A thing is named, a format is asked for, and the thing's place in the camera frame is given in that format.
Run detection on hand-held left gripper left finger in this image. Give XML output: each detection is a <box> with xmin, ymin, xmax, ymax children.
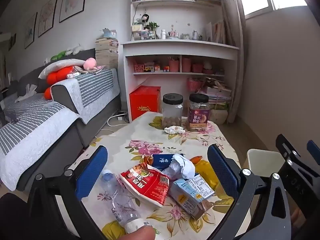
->
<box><xmin>27</xmin><ymin>145</ymin><xmax>108</xmax><ymax>240</ymax></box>

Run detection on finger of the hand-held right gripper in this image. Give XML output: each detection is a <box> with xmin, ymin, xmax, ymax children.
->
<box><xmin>307</xmin><ymin>140</ymin><xmax>320</xmax><ymax>158</ymax></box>
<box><xmin>276</xmin><ymin>134</ymin><xmax>320</xmax><ymax>205</ymax></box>

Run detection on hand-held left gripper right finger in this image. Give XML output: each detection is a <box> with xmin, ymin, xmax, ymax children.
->
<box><xmin>207</xmin><ymin>144</ymin><xmax>300</xmax><ymax>240</ymax></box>

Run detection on yellow snack packet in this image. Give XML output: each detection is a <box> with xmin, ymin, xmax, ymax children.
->
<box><xmin>194</xmin><ymin>160</ymin><xmax>213</xmax><ymax>180</ymax></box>

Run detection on white trash bin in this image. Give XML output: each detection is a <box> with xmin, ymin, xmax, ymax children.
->
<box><xmin>247</xmin><ymin>149</ymin><xmax>287</xmax><ymax>180</ymax></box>

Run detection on small milk carton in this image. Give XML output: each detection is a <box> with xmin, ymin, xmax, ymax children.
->
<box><xmin>169</xmin><ymin>174</ymin><xmax>215</xmax><ymax>221</ymax></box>

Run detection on pale plastic bag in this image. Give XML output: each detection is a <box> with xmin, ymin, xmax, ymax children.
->
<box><xmin>162</xmin><ymin>153</ymin><xmax>195</xmax><ymax>180</ymax></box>

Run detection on clear plastic water bottle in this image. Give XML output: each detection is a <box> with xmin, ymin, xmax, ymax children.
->
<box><xmin>101</xmin><ymin>169</ymin><xmax>153</xmax><ymax>234</ymax></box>

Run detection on red snack packet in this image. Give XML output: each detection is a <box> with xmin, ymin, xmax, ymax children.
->
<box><xmin>119</xmin><ymin>163</ymin><xmax>171</xmax><ymax>207</ymax></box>

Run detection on white printed tissue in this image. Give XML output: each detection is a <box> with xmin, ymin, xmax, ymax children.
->
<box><xmin>164</xmin><ymin>126</ymin><xmax>186</xmax><ymax>135</ymax></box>

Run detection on person's left hand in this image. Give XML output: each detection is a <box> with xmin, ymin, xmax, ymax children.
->
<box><xmin>122</xmin><ymin>226</ymin><xmax>157</xmax><ymax>240</ymax></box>

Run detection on grey sofa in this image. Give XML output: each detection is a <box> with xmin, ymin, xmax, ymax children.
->
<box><xmin>0</xmin><ymin>48</ymin><xmax>123</xmax><ymax>195</ymax></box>

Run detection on white bag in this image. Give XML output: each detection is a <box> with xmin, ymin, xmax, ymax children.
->
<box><xmin>209</xmin><ymin>109</ymin><xmax>229</xmax><ymax>125</ymax></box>

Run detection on nut jar with purple label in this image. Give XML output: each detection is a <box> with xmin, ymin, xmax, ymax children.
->
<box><xmin>187</xmin><ymin>93</ymin><xmax>211</xmax><ymax>132</ymax></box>

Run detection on blue cardboard box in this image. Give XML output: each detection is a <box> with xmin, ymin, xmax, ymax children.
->
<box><xmin>152</xmin><ymin>153</ymin><xmax>187</xmax><ymax>172</ymax></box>

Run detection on white power strip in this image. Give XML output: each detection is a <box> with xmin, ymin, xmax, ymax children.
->
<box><xmin>116</xmin><ymin>110</ymin><xmax>129</xmax><ymax>122</ymax></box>

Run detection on floral tablecloth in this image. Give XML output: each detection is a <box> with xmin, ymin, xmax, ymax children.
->
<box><xmin>54</xmin><ymin>111</ymin><xmax>247</xmax><ymax>240</ymax></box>

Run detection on striped seat cover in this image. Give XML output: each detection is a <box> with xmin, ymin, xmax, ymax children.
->
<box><xmin>0</xmin><ymin>100</ymin><xmax>81</xmax><ymax>192</ymax></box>

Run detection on clear jar with black lid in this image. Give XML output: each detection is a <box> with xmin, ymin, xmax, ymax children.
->
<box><xmin>162</xmin><ymin>93</ymin><xmax>184</xmax><ymax>128</ymax></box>

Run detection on striped armrest cover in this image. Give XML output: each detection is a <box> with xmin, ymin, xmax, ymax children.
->
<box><xmin>51</xmin><ymin>68</ymin><xmax>121</xmax><ymax>125</ymax></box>

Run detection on pile of papers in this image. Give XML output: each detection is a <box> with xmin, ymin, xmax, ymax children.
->
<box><xmin>200</xmin><ymin>76</ymin><xmax>233</xmax><ymax>110</ymax></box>

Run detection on red cardboard box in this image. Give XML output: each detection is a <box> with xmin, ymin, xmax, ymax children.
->
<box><xmin>129</xmin><ymin>85</ymin><xmax>161</xmax><ymax>122</ymax></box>

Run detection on pink hanging basket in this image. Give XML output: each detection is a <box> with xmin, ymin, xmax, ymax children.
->
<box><xmin>187</xmin><ymin>78</ymin><xmax>204</xmax><ymax>92</ymax></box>

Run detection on loose magazines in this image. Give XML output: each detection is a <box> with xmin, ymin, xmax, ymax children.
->
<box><xmin>67</xmin><ymin>65</ymin><xmax>105</xmax><ymax>78</ymax></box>

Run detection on orange cushion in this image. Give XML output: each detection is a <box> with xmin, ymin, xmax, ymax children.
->
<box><xmin>44</xmin><ymin>66</ymin><xmax>75</xmax><ymax>99</ymax></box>

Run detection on white cloth on sofa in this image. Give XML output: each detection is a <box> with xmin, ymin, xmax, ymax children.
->
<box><xmin>15</xmin><ymin>84</ymin><xmax>38</xmax><ymax>103</ymax></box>

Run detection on pink plush toy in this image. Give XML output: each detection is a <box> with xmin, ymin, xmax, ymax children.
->
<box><xmin>83</xmin><ymin>58</ymin><xmax>105</xmax><ymax>71</ymax></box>

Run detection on beige curtain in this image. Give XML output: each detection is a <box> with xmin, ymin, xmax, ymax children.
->
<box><xmin>217</xmin><ymin>0</ymin><xmax>248</xmax><ymax>124</ymax></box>

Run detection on white pillow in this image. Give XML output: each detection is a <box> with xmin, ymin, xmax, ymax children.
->
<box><xmin>38</xmin><ymin>59</ymin><xmax>88</xmax><ymax>78</ymax></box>

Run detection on tall pile of magazines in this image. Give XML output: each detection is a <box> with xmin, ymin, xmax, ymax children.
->
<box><xmin>95</xmin><ymin>37</ymin><xmax>119</xmax><ymax>70</ymax></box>

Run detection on green plush toy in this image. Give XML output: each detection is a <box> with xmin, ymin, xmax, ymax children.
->
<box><xmin>51</xmin><ymin>51</ymin><xmax>67</xmax><ymax>62</ymax></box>

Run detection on white plush toy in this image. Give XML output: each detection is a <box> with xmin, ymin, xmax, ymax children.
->
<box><xmin>65</xmin><ymin>44</ymin><xmax>84</xmax><ymax>55</ymax></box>

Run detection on white bookshelf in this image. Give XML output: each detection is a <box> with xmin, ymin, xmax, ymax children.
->
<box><xmin>121</xmin><ymin>0</ymin><xmax>240</xmax><ymax>124</ymax></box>

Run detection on leaning books and cards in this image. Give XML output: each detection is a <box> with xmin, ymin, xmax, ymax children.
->
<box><xmin>205</xmin><ymin>21</ymin><xmax>234</xmax><ymax>45</ymax></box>

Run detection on blue tissue box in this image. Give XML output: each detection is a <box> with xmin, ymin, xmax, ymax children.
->
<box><xmin>101</xmin><ymin>29</ymin><xmax>118</xmax><ymax>39</ymax></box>

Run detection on miniature house model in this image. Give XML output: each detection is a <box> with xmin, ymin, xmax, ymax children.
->
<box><xmin>132</xmin><ymin>24</ymin><xmax>157</xmax><ymax>41</ymax></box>

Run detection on small framed picture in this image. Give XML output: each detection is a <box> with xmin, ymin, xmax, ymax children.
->
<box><xmin>8</xmin><ymin>33</ymin><xmax>17</xmax><ymax>51</ymax></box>

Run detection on narrow framed picture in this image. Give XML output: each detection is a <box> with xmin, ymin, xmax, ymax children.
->
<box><xmin>24</xmin><ymin>12</ymin><xmax>38</xmax><ymax>49</ymax></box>

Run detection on small potted plant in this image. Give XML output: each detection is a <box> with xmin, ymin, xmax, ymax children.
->
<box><xmin>144</xmin><ymin>22</ymin><xmax>160</xmax><ymax>32</ymax></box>

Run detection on medium framed picture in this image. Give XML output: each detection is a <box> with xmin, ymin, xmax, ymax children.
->
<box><xmin>38</xmin><ymin>0</ymin><xmax>59</xmax><ymax>37</ymax></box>

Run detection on large framed picture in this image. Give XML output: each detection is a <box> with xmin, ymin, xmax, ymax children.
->
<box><xmin>59</xmin><ymin>0</ymin><xmax>89</xmax><ymax>23</ymax></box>

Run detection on white cable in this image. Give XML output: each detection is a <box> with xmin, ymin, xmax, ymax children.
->
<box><xmin>107</xmin><ymin>115</ymin><xmax>125</xmax><ymax>127</ymax></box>

